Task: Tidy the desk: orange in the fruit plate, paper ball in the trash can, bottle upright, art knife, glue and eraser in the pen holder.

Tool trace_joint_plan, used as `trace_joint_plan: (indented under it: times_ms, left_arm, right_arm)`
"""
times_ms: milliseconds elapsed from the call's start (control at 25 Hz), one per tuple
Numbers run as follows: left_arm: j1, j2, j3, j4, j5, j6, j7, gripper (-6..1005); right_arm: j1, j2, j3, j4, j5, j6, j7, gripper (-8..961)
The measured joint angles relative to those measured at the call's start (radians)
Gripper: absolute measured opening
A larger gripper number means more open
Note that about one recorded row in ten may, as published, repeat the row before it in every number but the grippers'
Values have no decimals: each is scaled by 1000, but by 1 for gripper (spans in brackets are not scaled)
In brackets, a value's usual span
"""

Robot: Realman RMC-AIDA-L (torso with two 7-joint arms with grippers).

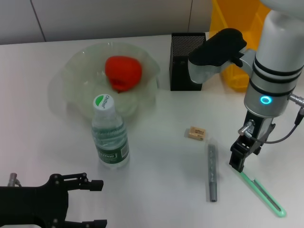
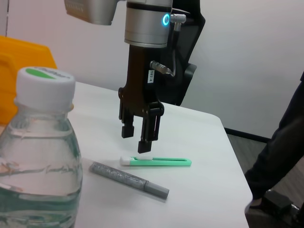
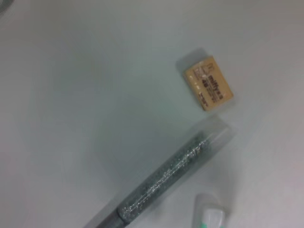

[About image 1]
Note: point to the yellow plastic bin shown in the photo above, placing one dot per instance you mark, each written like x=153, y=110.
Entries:
x=237, y=78

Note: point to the black mesh pen holder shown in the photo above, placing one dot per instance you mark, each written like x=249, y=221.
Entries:
x=180, y=78

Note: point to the green glass fruit bowl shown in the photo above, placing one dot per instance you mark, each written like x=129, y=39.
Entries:
x=78, y=90

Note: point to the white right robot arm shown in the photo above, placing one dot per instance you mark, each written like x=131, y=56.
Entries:
x=273, y=66

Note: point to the green utility knife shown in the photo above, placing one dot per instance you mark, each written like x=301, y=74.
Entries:
x=263, y=194

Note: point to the orange fruit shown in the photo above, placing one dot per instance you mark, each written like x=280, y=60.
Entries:
x=123, y=73

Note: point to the clear water bottle green label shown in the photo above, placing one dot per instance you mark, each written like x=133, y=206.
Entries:
x=110, y=142

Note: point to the small beige eraser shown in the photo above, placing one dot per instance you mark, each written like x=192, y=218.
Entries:
x=196, y=133

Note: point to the grey glitter pen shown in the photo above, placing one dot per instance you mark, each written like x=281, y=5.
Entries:
x=211, y=171

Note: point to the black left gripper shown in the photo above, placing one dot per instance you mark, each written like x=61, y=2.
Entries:
x=28, y=206

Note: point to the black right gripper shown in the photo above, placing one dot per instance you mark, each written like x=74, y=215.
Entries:
x=263, y=128

